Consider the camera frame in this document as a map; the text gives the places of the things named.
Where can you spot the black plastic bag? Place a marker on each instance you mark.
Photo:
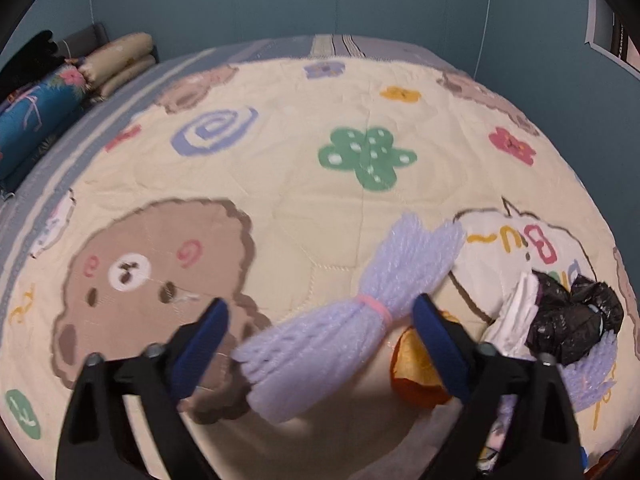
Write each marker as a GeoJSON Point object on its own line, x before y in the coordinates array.
{"type": "Point", "coordinates": [565, 320]}

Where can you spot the black cloth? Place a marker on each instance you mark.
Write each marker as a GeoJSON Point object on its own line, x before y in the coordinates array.
{"type": "Point", "coordinates": [30, 60]}

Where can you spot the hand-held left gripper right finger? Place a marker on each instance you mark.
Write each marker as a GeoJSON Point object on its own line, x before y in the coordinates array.
{"type": "Point", "coordinates": [440, 345]}

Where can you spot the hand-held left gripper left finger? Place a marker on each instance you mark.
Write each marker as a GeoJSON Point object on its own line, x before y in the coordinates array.
{"type": "Point", "coordinates": [200, 345]}

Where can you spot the grey headboard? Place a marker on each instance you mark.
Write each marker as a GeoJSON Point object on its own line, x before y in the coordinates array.
{"type": "Point", "coordinates": [85, 37]}

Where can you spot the printed bear blanket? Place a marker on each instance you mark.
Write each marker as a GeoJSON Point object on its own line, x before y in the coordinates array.
{"type": "Point", "coordinates": [300, 240]}

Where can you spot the blue floral quilt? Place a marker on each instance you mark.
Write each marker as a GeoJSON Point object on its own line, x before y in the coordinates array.
{"type": "Point", "coordinates": [40, 115]}

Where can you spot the beige folded blanket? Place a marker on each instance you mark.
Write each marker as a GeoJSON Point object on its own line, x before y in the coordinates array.
{"type": "Point", "coordinates": [120, 60]}

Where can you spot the pink rubber band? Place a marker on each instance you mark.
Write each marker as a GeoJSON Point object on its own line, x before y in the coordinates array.
{"type": "Point", "coordinates": [376, 307]}

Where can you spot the purple foam net bundle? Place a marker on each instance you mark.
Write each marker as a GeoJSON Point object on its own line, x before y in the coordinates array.
{"type": "Point", "coordinates": [320, 350]}

